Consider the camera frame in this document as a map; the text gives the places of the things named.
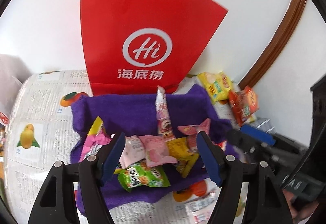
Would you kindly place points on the person's right hand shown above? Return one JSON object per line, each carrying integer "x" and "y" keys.
{"x": 298, "y": 203}

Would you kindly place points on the white plastic bag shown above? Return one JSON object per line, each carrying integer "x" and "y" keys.
{"x": 10, "y": 71}

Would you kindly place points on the pink red strip packet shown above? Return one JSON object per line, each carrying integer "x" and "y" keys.
{"x": 163, "y": 117}

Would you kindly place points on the yellow snack bag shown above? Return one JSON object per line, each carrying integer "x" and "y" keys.
{"x": 216, "y": 86}

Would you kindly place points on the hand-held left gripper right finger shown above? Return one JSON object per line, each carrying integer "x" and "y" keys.
{"x": 208, "y": 157}

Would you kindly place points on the purple towel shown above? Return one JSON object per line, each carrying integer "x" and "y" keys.
{"x": 127, "y": 112}

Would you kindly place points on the pink purple snack packet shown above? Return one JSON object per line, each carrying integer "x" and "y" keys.
{"x": 94, "y": 145}

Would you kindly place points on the grey checkered cloth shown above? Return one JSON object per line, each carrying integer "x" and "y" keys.
{"x": 264, "y": 123}

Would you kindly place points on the fruit print tablecloth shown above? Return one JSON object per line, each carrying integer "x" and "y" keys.
{"x": 43, "y": 101}

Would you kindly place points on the brown door frame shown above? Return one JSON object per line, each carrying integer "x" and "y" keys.
{"x": 280, "y": 35}

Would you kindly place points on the red snack packet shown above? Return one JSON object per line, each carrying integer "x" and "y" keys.
{"x": 222, "y": 146}

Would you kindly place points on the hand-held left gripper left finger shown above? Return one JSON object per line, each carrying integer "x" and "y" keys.
{"x": 113, "y": 157}

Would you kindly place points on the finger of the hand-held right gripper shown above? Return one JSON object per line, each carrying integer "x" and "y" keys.
{"x": 236, "y": 142}
{"x": 257, "y": 135}

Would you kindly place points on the yellow striped snack packet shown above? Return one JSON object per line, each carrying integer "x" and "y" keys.
{"x": 95, "y": 126}

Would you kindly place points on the green triangular snack packet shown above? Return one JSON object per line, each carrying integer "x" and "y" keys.
{"x": 142, "y": 177}

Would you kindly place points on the orange snack bag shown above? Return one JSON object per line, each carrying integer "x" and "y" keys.
{"x": 242, "y": 105}

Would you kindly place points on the yellow triangular snack packet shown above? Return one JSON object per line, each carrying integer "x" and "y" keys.
{"x": 183, "y": 157}

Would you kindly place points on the red paper bag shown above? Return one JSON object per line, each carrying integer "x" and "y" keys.
{"x": 127, "y": 10}

